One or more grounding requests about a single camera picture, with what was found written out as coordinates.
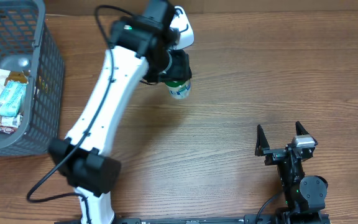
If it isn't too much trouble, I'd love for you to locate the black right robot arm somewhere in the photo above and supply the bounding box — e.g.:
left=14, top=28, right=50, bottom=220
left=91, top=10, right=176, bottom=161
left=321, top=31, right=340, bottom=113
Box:
left=255, top=121, right=331, bottom=223

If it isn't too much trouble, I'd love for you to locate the teal large tissue pack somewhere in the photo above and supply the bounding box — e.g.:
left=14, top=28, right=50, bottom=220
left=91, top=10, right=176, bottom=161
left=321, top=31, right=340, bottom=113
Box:
left=0, top=81, right=27, bottom=117

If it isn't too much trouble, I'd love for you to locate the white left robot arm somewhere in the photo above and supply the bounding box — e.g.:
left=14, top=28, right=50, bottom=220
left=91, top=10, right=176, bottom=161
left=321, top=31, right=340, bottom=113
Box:
left=48, top=1, right=195, bottom=223

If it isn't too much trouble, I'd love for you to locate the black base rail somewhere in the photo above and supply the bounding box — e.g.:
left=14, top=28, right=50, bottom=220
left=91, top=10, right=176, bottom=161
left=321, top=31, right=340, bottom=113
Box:
left=54, top=213, right=331, bottom=224

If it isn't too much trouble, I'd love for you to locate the green lid white jar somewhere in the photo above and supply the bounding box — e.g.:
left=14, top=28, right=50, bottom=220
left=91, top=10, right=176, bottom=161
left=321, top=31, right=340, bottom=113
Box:
left=165, top=80, right=191, bottom=100

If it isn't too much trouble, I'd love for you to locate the grey plastic mesh basket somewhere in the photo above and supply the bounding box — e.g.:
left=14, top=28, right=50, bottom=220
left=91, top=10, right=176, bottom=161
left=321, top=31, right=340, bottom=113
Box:
left=0, top=1, right=65, bottom=156

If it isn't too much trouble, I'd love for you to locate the white barcode scanner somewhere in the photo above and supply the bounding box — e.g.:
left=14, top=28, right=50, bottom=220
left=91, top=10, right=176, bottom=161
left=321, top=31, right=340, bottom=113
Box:
left=170, top=6, right=195, bottom=50

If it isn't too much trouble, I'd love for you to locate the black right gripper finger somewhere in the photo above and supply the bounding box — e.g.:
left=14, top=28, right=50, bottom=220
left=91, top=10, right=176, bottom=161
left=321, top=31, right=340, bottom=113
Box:
left=295, top=121, right=309, bottom=136
left=255, top=124, right=270, bottom=156

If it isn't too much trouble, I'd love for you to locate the yellow oil bottle silver cap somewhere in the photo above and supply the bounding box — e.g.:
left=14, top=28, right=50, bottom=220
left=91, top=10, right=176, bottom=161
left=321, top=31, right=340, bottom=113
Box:
left=8, top=57, right=30, bottom=83

